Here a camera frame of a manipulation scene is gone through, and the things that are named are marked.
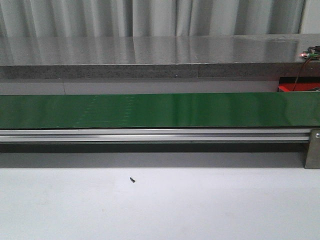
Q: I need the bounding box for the green conveyor belt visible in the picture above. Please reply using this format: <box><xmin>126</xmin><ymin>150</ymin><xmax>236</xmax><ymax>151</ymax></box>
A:
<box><xmin>0</xmin><ymin>91</ymin><xmax>320</xmax><ymax>129</ymax></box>

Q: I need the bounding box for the red plastic bin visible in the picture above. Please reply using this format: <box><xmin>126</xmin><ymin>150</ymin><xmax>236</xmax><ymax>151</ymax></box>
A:
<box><xmin>278</xmin><ymin>76</ymin><xmax>320</xmax><ymax>92</ymax></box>

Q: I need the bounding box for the grey stone counter slab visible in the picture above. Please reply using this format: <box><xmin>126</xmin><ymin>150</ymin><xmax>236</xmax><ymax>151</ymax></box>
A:
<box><xmin>0</xmin><ymin>34</ymin><xmax>320</xmax><ymax>80</ymax></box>

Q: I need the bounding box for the small circuit board red LED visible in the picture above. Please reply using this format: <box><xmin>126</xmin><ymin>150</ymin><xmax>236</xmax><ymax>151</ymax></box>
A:
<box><xmin>299</xmin><ymin>45</ymin><xmax>320</xmax><ymax>60</ymax></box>

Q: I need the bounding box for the grey pleated curtain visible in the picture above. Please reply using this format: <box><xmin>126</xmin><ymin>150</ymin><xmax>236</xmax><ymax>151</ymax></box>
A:
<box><xmin>0</xmin><ymin>0</ymin><xmax>305</xmax><ymax>37</ymax></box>

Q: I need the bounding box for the aluminium conveyor side rail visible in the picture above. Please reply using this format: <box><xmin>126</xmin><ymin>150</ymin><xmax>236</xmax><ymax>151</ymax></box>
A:
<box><xmin>0</xmin><ymin>128</ymin><xmax>312</xmax><ymax>143</ymax></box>

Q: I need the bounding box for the thin red wire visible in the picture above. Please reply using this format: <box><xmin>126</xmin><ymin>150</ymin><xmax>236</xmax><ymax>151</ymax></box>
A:
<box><xmin>292</xmin><ymin>56</ymin><xmax>311</xmax><ymax>92</ymax></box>

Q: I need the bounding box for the metal conveyor support bracket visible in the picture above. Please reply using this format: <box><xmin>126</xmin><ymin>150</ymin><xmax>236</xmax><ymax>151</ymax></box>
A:
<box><xmin>304</xmin><ymin>129</ymin><xmax>320</xmax><ymax>170</ymax></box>

